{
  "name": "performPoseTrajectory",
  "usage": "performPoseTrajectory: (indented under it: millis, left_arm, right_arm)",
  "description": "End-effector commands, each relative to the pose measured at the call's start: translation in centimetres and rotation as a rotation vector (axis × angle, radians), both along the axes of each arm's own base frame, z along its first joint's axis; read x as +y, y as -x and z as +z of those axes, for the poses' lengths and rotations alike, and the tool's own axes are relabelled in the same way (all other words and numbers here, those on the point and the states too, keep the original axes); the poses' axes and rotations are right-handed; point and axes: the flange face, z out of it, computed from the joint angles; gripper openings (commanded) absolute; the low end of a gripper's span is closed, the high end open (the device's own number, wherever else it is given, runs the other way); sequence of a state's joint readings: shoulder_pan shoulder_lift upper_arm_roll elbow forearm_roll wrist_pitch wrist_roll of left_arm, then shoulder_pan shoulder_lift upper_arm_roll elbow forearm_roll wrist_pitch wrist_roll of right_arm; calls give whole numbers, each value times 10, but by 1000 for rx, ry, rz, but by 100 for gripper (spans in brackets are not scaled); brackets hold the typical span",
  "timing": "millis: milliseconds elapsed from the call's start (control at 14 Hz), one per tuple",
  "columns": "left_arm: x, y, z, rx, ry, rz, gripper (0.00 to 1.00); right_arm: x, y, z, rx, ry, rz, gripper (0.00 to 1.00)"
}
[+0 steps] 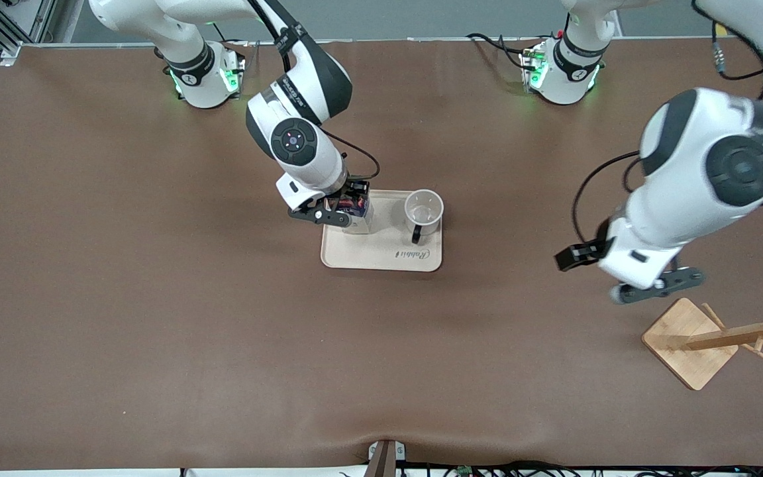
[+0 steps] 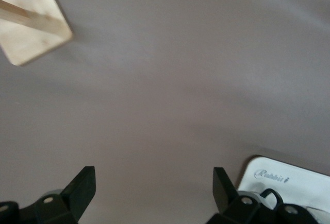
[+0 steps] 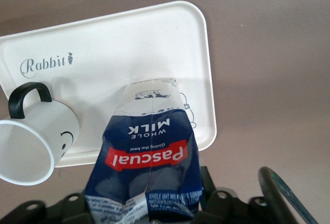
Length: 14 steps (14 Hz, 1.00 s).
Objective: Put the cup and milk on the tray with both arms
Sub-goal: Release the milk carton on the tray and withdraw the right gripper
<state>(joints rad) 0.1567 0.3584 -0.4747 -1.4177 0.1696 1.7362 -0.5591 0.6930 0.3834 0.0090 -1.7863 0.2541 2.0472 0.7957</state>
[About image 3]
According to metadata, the cream rabbit print tray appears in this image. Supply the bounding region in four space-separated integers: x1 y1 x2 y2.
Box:
0 0 217 168

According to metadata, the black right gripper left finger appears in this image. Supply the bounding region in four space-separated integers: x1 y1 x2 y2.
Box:
0 193 88 224

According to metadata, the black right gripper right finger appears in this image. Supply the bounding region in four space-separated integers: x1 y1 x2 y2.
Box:
198 166 282 224

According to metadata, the white smiley cup black handle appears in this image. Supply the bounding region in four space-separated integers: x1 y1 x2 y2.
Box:
0 81 80 185

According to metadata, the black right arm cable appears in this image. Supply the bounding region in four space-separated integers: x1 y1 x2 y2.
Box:
257 166 320 224

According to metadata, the blue Pascual milk carton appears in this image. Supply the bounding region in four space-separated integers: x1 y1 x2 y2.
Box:
84 76 206 224

